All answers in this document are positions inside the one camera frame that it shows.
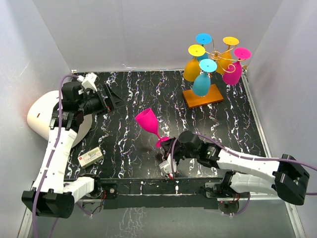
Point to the rear yellow wine glass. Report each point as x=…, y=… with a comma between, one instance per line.
x=225, y=59

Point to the pink wine glass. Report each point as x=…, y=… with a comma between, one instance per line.
x=234, y=71
x=149, y=122

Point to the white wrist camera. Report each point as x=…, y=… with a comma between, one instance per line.
x=88, y=81
x=168, y=168

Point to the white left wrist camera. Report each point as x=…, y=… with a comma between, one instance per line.
x=88, y=81

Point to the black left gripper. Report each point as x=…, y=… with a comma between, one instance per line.
x=116, y=101

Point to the blue wine glass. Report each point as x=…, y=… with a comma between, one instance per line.
x=202, y=82
x=203, y=39

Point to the small cardboard box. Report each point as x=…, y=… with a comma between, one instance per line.
x=90, y=157

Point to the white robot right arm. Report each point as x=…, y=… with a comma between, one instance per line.
x=284, y=177

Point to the white round container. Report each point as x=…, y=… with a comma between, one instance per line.
x=40, y=113

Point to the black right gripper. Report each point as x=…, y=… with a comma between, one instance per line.
x=167, y=144

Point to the yellow wine glass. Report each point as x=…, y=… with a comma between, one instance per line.
x=225, y=59
x=192, y=68

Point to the left yellow wine glass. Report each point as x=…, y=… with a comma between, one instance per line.
x=192, y=68

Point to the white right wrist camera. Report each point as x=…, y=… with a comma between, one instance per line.
x=168, y=168

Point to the gold wire glass rack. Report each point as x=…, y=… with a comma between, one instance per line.
x=214, y=95

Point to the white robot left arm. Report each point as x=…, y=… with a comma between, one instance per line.
x=61, y=118

